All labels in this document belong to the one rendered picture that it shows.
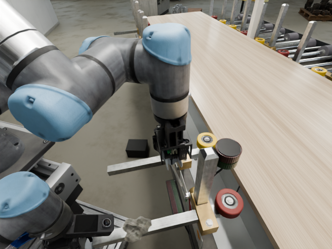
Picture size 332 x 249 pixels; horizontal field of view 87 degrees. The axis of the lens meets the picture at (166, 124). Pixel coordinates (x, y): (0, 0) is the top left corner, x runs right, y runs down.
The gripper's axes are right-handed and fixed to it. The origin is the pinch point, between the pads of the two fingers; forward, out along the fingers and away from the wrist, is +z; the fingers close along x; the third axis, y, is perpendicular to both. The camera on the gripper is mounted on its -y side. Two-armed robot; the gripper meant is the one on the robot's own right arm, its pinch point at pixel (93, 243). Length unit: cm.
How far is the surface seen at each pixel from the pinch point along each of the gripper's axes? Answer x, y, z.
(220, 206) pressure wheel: 1.1, -38.9, -8.0
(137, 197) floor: -52, -5, 83
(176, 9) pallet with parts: -638, -188, 52
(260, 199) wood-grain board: 2, -51, -7
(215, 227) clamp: 5.0, -36.2, -4.3
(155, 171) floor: -74, -24, 83
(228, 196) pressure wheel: -1.3, -42.5, -7.6
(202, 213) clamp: 0.7, -33.9, -4.4
